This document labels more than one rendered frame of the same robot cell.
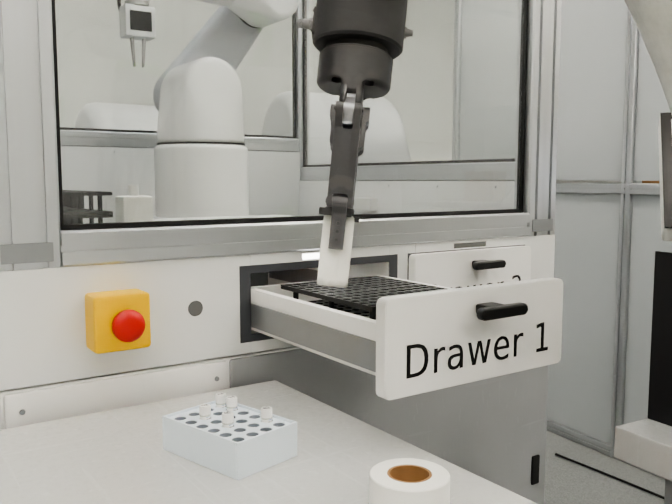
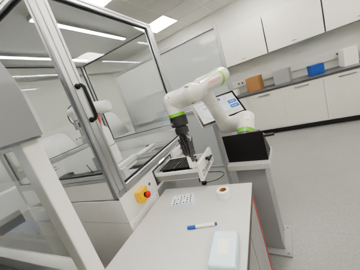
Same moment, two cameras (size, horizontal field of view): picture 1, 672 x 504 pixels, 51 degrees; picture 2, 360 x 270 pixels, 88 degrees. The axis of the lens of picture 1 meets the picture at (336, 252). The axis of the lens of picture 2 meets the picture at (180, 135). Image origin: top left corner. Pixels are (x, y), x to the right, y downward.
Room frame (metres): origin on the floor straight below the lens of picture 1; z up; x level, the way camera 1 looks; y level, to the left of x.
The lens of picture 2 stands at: (-0.14, 0.48, 1.36)
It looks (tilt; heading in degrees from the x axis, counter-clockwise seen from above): 12 degrees down; 331
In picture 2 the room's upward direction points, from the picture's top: 19 degrees counter-clockwise
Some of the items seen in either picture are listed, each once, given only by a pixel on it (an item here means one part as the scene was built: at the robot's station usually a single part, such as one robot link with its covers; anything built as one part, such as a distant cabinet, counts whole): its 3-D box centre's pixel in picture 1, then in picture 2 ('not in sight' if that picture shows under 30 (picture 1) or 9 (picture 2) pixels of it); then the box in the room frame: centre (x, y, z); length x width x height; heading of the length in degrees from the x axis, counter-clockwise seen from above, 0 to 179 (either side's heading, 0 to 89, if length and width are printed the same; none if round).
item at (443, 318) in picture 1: (477, 333); (205, 162); (0.82, -0.17, 0.87); 0.29 x 0.02 x 0.11; 124
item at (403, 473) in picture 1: (409, 495); (223, 193); (0.59, -0.06, 0.78); 0.07 x 0.07 x 0.04
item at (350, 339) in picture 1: (370, 313); (178, 167); (1.00, -0.05, 0.86); 0.40 x 0.26 x 0.06; 34
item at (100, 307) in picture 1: (118, 320); (142, 194); (0.89, 0.28, 0.88); 0.07 x 0.05 x 0.07; 124
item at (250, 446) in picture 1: (229, 435); (183, 201); (0.74, 0.12, 0.78); 0.12 x 0.08 x 0.04; 49
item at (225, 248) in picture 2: not in sight; (224, 250); (0.34, 0.20, 0.78); 0.15 x 0.10 x 0.04; 127
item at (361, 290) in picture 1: (374, 311); (179, 166); (0.99, -0.05, 0.87); 0.22 x 0.18 x 0.06; 34
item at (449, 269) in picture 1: (473, 280); (180, 151); (1.27, -0.25, 0.87); 0.29 x 0.02 x 0.11; 124
